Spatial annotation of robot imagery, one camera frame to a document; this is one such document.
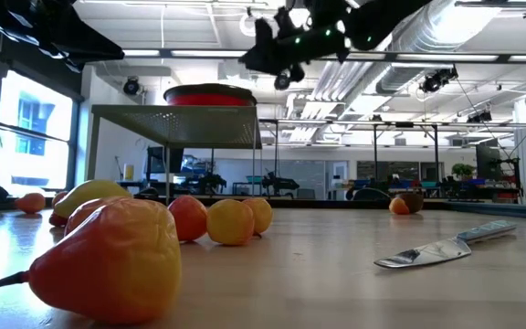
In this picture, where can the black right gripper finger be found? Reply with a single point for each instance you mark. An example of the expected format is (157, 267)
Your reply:
(263, 59)
(264, 32)

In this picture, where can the red collapsible colander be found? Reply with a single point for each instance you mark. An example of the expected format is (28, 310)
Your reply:
(208, 98)

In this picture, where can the green perforated metal shelf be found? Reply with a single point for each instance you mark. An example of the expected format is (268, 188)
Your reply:
(176, 125)

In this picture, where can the yellow mango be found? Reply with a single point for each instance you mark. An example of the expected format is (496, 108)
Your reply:
(89, 192)

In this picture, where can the red strawberry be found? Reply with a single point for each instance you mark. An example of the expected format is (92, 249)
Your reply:
(56, 220)

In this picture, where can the small orange fruit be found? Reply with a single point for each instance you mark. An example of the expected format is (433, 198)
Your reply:
(397, 206)
(263, 215)

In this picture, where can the silver toy knife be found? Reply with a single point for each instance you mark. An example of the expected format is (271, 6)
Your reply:
(427, 253)

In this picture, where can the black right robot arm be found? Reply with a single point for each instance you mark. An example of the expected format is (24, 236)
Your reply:
(381, 18)

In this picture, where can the black background robot arm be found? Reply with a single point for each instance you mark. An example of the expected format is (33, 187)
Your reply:
(210, 183)
(281, 181)

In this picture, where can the black ceiling spotlight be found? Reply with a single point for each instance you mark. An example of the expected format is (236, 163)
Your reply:
(131, 86)
(282, 82)

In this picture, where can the white ceiling pipe bundle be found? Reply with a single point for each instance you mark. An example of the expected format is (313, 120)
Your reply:
(336, 87)

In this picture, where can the yellow canister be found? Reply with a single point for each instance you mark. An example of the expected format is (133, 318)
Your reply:
(129, 172)

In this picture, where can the black monitor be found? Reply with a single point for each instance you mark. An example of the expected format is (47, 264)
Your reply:
(165, 160)
(487, 162)

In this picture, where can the green potted plant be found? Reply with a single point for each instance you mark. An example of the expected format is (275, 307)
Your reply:
(463, 170)

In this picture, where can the silver ventilation duct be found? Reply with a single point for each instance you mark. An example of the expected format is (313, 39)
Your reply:
(409, 73)

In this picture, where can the black background rack frame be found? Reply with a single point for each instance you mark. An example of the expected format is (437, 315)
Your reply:
(375, 151)

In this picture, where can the black ceiling camera cluster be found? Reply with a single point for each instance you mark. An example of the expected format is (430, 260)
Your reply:
(433, 83)

